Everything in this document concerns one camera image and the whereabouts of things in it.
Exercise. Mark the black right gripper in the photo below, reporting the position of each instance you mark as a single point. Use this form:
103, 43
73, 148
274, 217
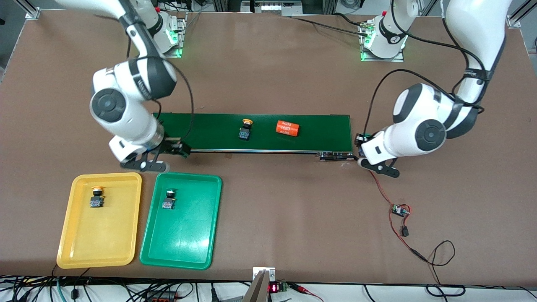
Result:
172, 147

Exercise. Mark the green conveyor belt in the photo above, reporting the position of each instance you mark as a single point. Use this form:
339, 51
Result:
319, 134

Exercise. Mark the orange cylinder with white print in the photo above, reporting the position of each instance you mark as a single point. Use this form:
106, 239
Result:
288, 128

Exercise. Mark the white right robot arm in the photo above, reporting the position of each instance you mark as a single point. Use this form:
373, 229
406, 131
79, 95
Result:
108, 105

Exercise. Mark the yellow plastic tray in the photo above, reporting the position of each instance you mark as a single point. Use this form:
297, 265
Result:
98, 235

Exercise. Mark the black inline switch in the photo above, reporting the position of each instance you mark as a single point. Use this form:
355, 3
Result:
405, 231

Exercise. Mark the small green circuit board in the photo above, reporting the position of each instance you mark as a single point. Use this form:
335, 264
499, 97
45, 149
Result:
400, 210

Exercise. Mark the grey metal camera mount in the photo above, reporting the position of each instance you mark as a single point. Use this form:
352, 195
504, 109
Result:
260, 285

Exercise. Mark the yellow push button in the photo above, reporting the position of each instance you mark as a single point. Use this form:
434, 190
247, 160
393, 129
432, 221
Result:
245, 132
97, 200

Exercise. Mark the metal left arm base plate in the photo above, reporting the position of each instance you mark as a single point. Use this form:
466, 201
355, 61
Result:
364, 56

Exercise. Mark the red alligator clip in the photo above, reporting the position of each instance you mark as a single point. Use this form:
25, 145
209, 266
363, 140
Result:
304, 289

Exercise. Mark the red LED display module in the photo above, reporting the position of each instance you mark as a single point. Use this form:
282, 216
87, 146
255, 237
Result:
277, 287

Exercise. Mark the aluminium corner profile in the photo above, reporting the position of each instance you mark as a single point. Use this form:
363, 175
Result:
30, 11
520, 14

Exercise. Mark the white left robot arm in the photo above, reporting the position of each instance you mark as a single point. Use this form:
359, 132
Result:
430, 135

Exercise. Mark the orange power strip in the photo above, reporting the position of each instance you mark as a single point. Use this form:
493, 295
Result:
161, 297

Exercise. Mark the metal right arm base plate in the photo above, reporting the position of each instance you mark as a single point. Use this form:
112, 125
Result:
181, 33

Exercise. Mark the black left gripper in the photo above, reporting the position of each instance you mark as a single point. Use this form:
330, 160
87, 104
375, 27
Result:
361, 139

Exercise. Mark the aluminium frame with light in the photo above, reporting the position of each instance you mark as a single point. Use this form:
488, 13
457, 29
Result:
275, 6

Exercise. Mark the green plastic tray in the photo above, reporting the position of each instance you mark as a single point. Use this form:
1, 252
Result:
184, 239

